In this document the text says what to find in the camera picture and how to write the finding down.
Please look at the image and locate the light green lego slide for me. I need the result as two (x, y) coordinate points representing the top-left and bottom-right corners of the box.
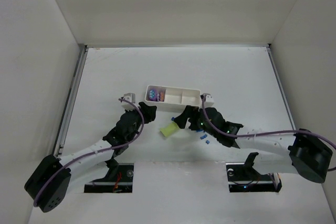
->
(160, 121), (180, 138)

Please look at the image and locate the purple flower lego block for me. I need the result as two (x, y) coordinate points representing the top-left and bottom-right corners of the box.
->
(148, 88), (165, 102)

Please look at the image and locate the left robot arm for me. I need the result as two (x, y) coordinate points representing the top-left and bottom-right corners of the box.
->
(24, 98), (157, 212)

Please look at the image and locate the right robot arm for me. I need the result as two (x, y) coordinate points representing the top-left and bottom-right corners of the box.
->
(174, 105), (333, 184)

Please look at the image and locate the white three-compartment tray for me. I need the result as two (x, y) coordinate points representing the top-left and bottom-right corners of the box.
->
(144, 85), (201, 111)

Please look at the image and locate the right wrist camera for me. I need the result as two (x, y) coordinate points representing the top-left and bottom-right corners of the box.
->
(201, 93), (214, 108)

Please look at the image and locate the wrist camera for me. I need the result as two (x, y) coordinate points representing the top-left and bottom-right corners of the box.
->
(121, 93), (135, 111)
(201, 93), (214, 108)

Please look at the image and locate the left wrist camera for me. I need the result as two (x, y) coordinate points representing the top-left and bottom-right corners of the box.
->
(121, 93), (135, 111)

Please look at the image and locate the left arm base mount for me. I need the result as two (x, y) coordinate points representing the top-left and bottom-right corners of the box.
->
(84, 159), (134, 194)

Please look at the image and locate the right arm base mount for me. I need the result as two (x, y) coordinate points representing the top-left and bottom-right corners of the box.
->
(226, 152), (282, 193)

